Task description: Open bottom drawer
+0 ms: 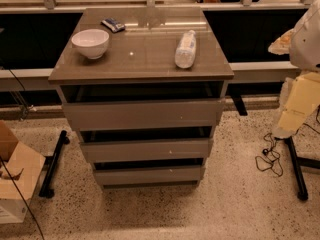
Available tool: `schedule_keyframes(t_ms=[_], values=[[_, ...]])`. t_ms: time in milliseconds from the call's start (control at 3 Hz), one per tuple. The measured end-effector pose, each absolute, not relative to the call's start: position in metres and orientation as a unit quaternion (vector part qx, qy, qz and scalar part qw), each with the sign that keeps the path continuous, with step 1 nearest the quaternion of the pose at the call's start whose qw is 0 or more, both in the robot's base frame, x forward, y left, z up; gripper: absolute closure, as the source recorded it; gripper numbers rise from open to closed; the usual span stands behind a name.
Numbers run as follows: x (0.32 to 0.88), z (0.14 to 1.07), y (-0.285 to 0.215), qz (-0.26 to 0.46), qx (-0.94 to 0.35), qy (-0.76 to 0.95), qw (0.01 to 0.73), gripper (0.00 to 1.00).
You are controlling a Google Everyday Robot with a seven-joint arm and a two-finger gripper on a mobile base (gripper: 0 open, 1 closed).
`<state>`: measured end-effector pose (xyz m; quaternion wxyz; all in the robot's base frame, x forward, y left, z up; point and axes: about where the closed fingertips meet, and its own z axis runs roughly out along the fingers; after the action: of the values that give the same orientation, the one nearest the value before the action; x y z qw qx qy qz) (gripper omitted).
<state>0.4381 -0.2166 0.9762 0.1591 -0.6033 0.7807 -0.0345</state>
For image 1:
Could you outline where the white ceramic bowl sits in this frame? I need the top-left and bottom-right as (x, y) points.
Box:
(71, 29), (110, 59)

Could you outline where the open cardboard box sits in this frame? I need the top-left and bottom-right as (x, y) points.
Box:
(0, 121), (45, 224)

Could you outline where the grey middle drawer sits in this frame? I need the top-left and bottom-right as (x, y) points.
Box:
(80, 138), (213, 163)

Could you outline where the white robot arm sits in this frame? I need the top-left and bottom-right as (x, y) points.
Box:
(268, 0), (320, 139)

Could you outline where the grey drawer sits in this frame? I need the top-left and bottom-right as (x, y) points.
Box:
(63, 99), (224, 131)
(80, 138), (213, 163)
(93, 165), (205, 186)

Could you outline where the clear plastic water bottle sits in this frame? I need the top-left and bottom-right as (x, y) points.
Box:
(175, 30), (196, 69)

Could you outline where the grey bottom drawer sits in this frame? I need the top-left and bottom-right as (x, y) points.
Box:
(93, 165), (205, 186)

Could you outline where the grey top drawer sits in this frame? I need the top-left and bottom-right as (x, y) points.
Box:
(63, 99), (224, 131)

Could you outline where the black tangled cable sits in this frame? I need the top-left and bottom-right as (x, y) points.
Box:
(255, 132), (284, 178)

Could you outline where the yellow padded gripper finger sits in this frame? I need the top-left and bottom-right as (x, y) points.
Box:
(272, 72), (320, 139)

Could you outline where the metal railing frame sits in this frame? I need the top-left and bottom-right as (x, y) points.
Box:
(0, 0), (316, 91)

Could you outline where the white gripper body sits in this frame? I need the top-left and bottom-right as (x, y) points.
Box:
(268, 29), (294, 55)

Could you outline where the black cable at left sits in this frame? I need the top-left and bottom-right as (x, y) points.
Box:
(0, 155), (46, 240)

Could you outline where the black left stand leg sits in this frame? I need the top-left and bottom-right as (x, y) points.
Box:
(39, 130), (70, 198)

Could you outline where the grey drawer cabinet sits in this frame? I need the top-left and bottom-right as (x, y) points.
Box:
(49, 7), (234, 172)

